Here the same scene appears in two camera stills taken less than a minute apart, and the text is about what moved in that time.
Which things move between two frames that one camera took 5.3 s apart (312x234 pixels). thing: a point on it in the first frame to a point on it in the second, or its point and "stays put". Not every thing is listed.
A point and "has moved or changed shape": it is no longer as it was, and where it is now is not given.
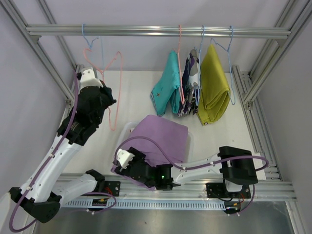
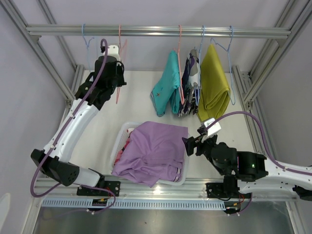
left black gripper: x=107 y=92 to x=119 y=68
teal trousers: x=167 y=87 stays put
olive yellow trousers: x=215 y=94 stays put
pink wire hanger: x=102 y=71 to x=121 y=50
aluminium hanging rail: x=165 y=31 stays put
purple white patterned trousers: x=191 y=85 stays put
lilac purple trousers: x=172 y=136 has moved or changed shape
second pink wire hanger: x=179 y=67 stays put
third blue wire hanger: x=232 y=101 stays put
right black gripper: x=139 y=156 to x=190 y=142
